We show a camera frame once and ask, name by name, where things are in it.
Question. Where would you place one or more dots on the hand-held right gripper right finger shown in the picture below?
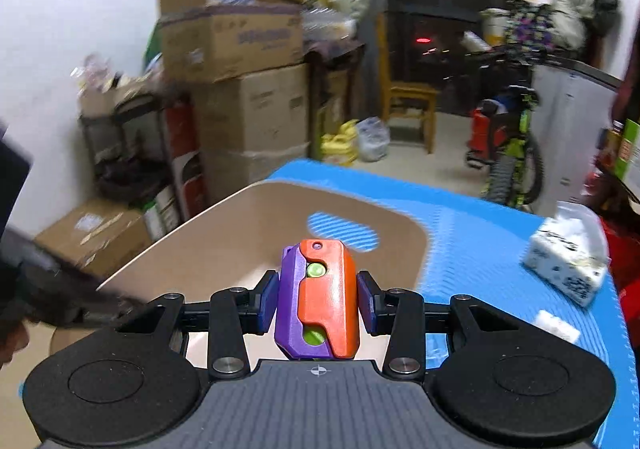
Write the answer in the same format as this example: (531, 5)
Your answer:
(367, 303)

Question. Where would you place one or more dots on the grey cloth bundle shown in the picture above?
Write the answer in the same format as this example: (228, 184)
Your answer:
(567, 24)

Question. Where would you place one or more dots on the green and white carton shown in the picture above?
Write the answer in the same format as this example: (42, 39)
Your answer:
(630, 151)

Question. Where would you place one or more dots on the flat cardboard box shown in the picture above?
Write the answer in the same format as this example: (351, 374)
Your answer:
(95, 234)

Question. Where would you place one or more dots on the floral purple bag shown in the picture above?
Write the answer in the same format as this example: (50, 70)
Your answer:
(527, 26)

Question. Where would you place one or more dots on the white tissue pack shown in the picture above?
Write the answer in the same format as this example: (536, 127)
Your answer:
(567, 254)

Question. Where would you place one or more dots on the wooden chair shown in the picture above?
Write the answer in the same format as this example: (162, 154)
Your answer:
(410, 99)

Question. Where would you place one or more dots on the yellow oil jugs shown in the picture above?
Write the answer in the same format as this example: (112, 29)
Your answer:
(340, 144)

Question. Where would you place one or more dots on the taped cardboard box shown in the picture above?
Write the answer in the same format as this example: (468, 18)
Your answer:
(250, 174)

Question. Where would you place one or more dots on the red appliance box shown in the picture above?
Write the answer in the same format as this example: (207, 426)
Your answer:
(187, 164)

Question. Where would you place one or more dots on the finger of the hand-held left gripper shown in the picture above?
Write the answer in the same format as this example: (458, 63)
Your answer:
(117, 306)

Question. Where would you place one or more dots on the black shelf cart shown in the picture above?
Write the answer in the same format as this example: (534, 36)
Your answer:
(127, 164)

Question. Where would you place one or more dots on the white charger plug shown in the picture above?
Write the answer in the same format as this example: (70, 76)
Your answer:
(556, 326)

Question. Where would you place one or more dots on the red bag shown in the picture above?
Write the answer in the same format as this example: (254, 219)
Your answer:
(625, 269)

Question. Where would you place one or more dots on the small brown cardboard box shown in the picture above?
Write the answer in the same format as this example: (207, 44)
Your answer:
(115, 101)

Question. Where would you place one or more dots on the green cloth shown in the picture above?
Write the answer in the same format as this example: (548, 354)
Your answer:
(152, 46)

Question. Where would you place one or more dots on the purple and orange toy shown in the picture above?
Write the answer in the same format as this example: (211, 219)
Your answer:
(320, 309)

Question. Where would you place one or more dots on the green and black bicycle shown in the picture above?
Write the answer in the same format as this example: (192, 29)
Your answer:
(510, 149)

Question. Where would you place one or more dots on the dark wooden cabinet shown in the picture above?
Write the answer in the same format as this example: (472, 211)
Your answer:
(335, 94)

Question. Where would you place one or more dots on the medium cardboard box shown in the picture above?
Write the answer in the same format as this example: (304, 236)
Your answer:
(250, 109)

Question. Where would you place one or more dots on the clear plastic bag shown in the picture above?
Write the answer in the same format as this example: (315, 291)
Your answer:
(374, 139)

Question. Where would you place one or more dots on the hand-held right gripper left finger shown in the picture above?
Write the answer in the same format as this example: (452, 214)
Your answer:
(270, 300)

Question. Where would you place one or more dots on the beige plastic storage bin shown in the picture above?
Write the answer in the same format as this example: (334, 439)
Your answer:
(225, 239)

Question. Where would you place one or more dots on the open cardboard box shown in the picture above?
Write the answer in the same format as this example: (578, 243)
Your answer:
(230, 39)

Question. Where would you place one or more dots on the blue silicone baking mat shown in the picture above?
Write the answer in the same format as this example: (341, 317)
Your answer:
(475, 249)

